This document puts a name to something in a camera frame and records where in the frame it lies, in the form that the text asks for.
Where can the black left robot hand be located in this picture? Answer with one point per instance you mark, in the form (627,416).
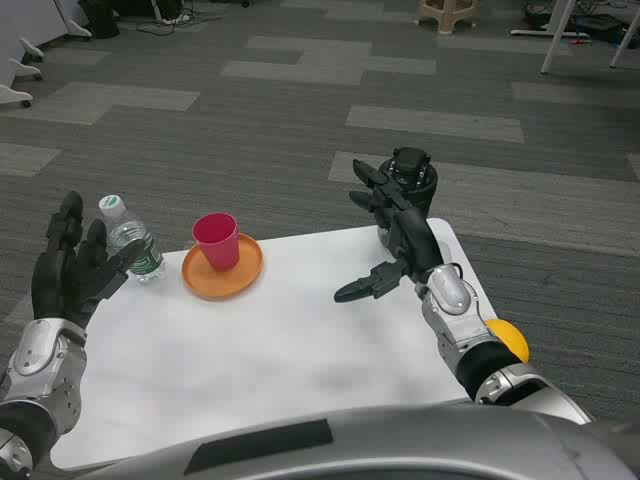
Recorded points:
(65,280)

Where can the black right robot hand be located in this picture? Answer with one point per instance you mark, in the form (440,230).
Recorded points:
(412,240)

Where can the yellow lemon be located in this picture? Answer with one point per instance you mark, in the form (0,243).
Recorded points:
(512,337)

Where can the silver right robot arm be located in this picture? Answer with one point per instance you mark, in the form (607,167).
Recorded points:
(460,320)

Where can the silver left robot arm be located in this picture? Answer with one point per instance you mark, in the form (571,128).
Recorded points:
(40,370)

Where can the black tumbler bottle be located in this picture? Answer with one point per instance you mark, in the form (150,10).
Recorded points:
(425,187)

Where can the clear plastic water bottle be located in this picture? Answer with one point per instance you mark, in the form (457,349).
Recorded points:
(145,260)

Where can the red plastic cup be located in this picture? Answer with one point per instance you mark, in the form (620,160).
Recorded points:
(217,240)

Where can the orange plate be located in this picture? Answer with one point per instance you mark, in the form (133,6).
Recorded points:
(240,285)

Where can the silver robot chest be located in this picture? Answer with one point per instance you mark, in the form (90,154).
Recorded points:
(425,440)

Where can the beige plastic stool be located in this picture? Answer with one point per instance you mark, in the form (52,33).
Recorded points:
(450,12)

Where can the white desk leg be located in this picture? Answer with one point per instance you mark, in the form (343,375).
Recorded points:
(625,42)
(557,37)

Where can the white partition panel with feet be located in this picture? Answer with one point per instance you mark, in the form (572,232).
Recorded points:
(30,20)

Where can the black bag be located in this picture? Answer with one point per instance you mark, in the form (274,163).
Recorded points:
(100,17)

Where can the white power strip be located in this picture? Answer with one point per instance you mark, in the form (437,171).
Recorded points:
(176,19)

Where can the black equipment under desk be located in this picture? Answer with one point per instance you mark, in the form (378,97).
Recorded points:
(595,22)

